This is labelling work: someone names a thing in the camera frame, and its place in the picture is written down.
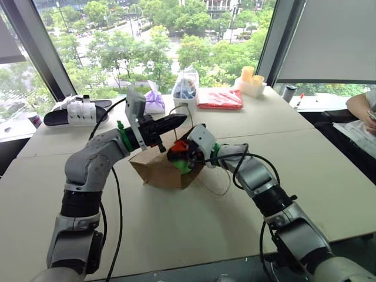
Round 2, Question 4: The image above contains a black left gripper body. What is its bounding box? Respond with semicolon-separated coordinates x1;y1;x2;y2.
136;114;166;153

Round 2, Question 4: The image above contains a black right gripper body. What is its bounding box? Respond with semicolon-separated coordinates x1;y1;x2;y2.
186;143;206;171

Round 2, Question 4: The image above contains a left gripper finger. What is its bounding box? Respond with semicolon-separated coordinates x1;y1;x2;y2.
160;120;186;136
158;114;188;128

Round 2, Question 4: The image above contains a red and green plush toy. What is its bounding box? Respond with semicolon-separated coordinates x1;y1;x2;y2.
167;140;201;176

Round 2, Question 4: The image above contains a brown paper bag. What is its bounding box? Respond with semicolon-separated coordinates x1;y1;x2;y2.
128;105;233;198

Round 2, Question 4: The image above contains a folded red plastic bag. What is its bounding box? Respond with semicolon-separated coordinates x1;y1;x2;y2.
197;89;244;111

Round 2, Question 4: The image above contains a person's hand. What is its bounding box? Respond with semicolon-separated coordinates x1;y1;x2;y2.
365;110;376;133

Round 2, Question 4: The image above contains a green left wrist clamp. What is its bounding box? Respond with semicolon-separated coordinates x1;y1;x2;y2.
116;120;132;153

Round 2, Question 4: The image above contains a purple and white pouch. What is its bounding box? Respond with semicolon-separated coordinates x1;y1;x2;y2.
144;80;166;115

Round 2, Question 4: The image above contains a white bin with blue items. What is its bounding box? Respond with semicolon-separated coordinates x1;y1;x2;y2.
172;68;200;116

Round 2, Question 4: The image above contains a white holder with yellow cups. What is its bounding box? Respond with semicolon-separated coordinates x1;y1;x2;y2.
234;65;268;99

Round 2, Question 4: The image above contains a white cup with red print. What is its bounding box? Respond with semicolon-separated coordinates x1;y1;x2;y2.
28;112;43;129

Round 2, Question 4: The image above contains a dark grey tumbler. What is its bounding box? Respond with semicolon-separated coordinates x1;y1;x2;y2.
282;84;298;103

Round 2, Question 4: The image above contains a grey roller blind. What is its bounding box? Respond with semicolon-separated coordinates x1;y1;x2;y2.
0;13;28;64
275;0;376;85

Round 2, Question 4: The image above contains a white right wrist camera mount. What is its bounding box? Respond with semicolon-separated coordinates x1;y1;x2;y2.
186;123;217;160

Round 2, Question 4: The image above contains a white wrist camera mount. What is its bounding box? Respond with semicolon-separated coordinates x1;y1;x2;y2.
186;123;217;160
124;86;147;151

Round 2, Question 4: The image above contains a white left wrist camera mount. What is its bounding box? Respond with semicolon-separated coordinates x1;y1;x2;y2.
124;86;147;151

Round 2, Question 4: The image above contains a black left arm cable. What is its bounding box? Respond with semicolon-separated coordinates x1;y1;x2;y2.
88;98;127;282

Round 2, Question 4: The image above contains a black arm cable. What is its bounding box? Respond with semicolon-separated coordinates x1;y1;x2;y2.
202;146;298;282
88;98;127;282

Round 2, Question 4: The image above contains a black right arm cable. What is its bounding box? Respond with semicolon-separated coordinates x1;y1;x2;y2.
202;146;298;282

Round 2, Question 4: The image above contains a dark window frame pillar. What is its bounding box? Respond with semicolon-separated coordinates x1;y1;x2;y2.
0;0;78;99
254;0;307;86

